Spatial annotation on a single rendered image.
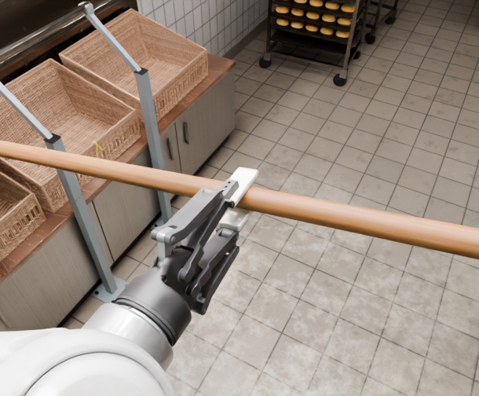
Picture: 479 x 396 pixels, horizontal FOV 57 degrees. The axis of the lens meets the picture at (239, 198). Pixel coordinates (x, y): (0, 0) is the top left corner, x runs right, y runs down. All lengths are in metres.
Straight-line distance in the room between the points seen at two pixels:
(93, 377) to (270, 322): 1.94
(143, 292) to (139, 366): 0.22
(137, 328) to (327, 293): 1.87
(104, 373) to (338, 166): 2.69
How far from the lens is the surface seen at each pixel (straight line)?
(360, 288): 2.30
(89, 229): 1.90
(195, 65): 2.38
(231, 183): 0.54
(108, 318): 0.43
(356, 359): 2.12
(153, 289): 0.45
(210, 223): 0.50
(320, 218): 0.51
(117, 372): 0.22
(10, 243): 1.80
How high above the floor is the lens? 1.89
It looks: 47 degrees down
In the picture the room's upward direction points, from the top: straight up
